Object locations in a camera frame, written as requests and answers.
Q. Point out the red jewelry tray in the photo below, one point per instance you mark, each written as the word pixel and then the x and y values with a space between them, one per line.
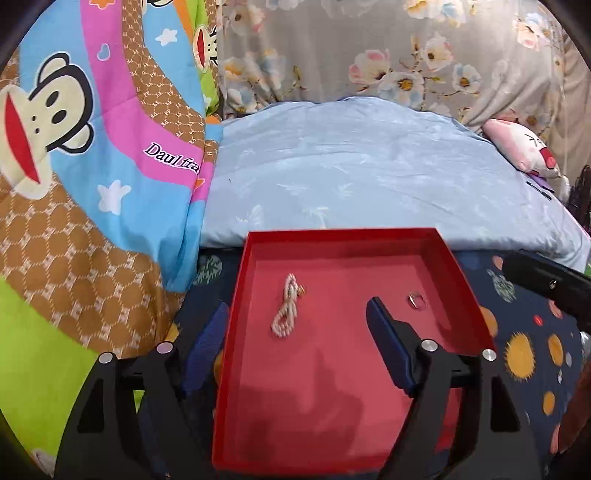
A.
pixel 323 369

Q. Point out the cartoon monkey blanket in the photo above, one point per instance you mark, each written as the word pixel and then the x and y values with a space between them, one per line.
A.
pixel 92 194

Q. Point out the purple flat object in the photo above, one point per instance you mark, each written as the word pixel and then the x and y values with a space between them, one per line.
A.
pixel 539 187

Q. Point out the pink plush pillow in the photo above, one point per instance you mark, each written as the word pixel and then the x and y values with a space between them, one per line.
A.
pixel 517 143

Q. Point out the light blue blanket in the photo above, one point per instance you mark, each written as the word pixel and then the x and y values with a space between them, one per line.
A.
pixel 369 175

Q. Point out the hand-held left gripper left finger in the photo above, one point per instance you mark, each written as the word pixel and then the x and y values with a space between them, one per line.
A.
pixel 210 344

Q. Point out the grey floral cloth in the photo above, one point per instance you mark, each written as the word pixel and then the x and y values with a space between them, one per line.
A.
pixel 369 46

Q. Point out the dark blue planet print sheet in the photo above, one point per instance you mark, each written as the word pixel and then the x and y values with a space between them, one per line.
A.
pixel 521 318

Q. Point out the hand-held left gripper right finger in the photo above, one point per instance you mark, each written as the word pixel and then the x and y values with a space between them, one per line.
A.
pixel 388 344

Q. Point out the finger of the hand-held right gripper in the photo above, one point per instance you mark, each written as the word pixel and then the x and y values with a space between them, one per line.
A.
pixel 545 277

